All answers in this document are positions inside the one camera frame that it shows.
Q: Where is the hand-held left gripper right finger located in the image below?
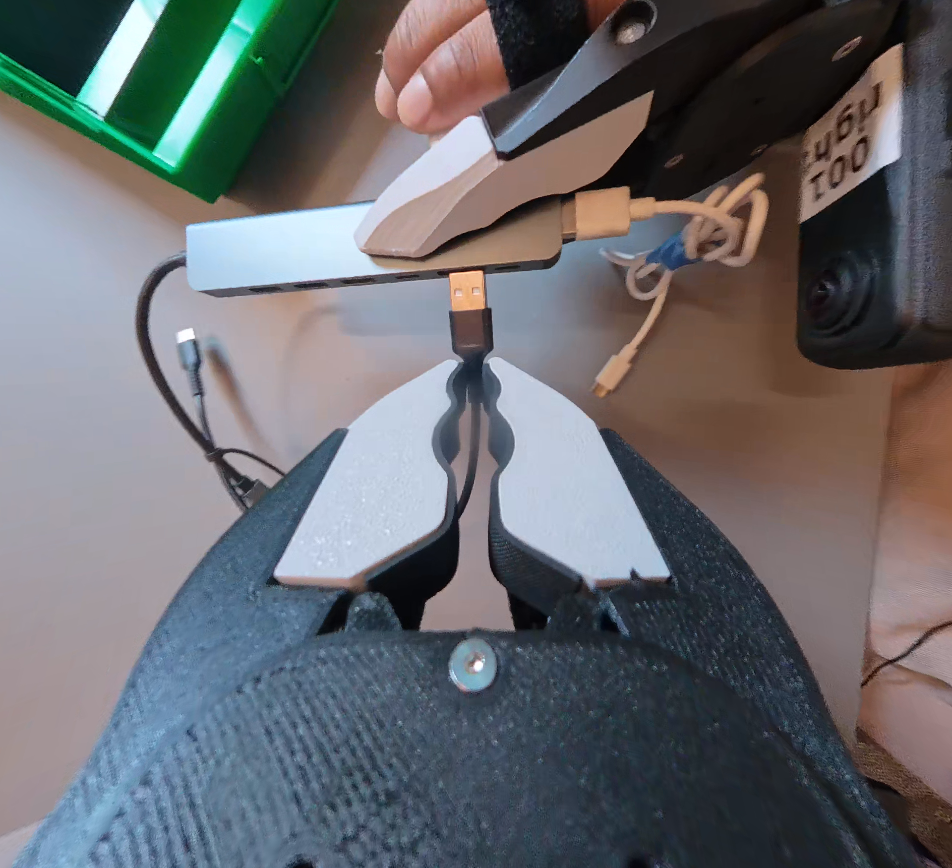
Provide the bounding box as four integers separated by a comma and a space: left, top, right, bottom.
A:
485, 355, 673, 591

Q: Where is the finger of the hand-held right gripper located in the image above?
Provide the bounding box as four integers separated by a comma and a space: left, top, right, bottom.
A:
354, 90, 657, 262

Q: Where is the person's right hand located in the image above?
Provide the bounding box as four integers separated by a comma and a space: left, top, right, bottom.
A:
374, 0, 780, 135

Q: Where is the green plastic bin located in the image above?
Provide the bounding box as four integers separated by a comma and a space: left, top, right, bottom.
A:
0, 0, 395, 203

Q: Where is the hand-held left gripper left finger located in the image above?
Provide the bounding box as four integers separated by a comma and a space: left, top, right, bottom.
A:
272, 358, 458, 586

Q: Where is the black usb cable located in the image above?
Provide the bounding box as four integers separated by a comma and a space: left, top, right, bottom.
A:
175, 270, 493, 519

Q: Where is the white usb cable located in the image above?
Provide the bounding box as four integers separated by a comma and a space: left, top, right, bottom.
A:
561, 172, 771, 399

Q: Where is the black hub cable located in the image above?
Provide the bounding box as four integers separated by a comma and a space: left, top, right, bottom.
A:
136, 252, 287, 512

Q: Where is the person's beige hoodie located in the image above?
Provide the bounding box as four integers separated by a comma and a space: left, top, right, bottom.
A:
854, 362, 952, 868

